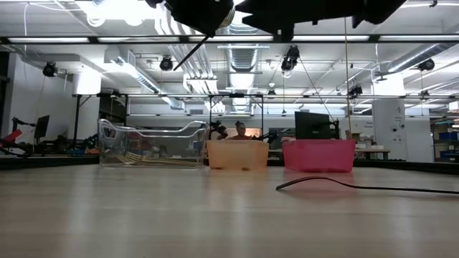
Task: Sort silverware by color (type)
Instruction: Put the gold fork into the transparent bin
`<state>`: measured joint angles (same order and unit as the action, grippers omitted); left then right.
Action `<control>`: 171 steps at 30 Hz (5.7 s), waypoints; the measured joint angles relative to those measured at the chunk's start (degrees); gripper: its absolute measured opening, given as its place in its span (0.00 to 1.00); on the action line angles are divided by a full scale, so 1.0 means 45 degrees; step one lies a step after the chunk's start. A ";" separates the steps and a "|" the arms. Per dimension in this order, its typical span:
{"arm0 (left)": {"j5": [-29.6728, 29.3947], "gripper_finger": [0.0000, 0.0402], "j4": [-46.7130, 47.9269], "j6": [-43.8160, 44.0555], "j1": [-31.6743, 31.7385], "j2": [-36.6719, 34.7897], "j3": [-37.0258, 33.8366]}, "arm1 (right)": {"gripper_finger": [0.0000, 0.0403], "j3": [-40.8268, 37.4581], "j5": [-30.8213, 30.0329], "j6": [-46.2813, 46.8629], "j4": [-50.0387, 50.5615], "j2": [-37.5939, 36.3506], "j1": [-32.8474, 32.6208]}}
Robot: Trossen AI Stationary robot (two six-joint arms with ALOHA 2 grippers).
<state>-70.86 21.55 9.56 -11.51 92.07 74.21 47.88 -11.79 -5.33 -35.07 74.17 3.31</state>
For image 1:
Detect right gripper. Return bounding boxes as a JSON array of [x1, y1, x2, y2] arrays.
[[235, 0, 359, 42]]

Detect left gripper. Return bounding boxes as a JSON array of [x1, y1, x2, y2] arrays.
[[145, 0, 236, 39]]

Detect dark metal fork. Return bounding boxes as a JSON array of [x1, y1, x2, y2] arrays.
[[275, 176, 459, 196], [173, 9, 237, 72]]

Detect clear plastic bin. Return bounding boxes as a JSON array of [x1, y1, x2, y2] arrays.
[[98, 118, 210, 169]]

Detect black overhead light beam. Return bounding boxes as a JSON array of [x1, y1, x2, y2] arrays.
[[0, 34, 459, 45]]

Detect black computer monitor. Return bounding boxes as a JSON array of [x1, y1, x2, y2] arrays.
[[294, 111, 340, 141]]

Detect person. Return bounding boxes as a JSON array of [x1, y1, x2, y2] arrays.
[[227, 120, 254, 140]]

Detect pink plastic bin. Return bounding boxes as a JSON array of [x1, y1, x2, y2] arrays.
[[282, 138, 356, 174]]

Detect orange plastic bin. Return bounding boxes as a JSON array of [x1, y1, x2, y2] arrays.
[[207, 139, 270, 171]]

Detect background wooden table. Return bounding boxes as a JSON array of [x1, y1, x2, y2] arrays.
[[354, 148, 392, 161]]

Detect small black background monitor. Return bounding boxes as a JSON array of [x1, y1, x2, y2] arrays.
[[34, 115, 51, 145]]

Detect background storage shelf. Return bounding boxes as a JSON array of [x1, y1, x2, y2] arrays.
[[430, 118, 459, 163]]

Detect red background item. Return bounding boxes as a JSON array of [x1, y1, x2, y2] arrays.
[[0, 128, 23, 145]]

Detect silver ventilation duct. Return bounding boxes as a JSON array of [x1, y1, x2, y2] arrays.
[[219, 21, 270, 75]]

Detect background black metal frame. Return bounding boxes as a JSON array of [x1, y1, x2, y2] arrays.
[[73, 92, 459, 161]]

